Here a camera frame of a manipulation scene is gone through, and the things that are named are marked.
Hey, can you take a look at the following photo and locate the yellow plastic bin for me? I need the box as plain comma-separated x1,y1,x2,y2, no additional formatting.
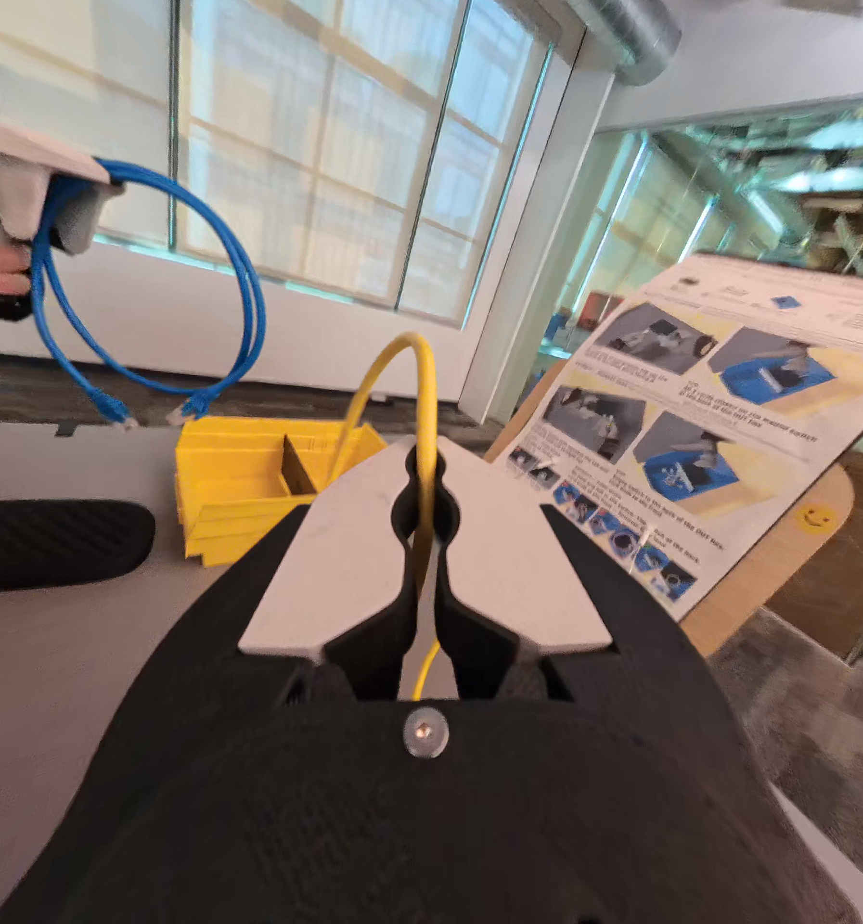
175,417,389,567

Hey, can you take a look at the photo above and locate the yellow ethernet cable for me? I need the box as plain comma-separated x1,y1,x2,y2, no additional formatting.
330,332,443,701

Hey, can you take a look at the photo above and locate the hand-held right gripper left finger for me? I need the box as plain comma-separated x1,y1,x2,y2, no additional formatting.
238,436,421,659

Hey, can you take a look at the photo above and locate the blue ethernet cable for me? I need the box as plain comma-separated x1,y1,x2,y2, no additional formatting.
30,160,268,433

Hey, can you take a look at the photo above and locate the cluster of silver ducts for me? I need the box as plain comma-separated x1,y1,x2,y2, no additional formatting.
568,0,683,86

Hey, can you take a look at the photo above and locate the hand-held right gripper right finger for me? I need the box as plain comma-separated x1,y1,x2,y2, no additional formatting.
435,436,614,658

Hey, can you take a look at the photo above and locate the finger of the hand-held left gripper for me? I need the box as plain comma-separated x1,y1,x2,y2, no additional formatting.
54,184,125,255
0,121,112,241

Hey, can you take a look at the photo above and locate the printed instruction poster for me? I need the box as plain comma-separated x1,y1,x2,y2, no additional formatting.
485,253,863,656

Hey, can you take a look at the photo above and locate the dark bin divider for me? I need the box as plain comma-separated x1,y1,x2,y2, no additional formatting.
280,435,322,498

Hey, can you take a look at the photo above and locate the black textured pad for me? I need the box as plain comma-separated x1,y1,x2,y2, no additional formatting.
0,500,156,594

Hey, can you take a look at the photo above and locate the large grid window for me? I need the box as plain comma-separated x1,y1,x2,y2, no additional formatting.
0,0,558,329

